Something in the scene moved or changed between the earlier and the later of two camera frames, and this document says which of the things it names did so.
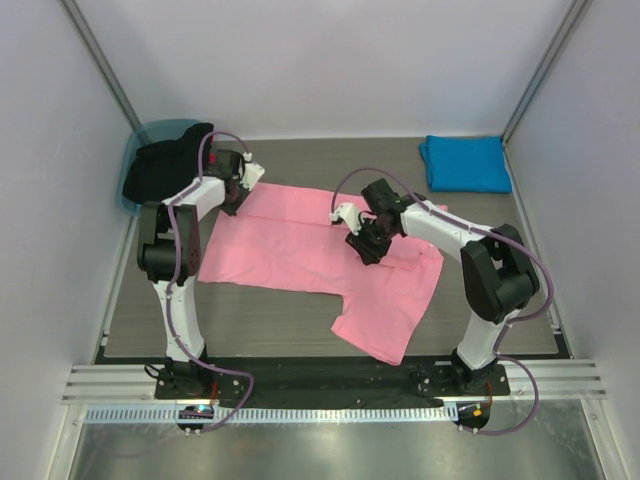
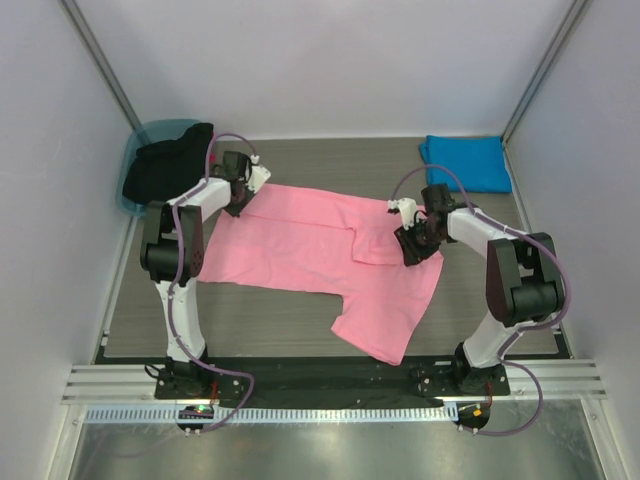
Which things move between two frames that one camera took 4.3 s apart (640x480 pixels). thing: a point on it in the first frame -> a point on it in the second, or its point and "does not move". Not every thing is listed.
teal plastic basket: (143, 133) does not move
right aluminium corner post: (573, 18) does not move
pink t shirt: (289, 240) does not move
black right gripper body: (370, 245) -> (414, 245)
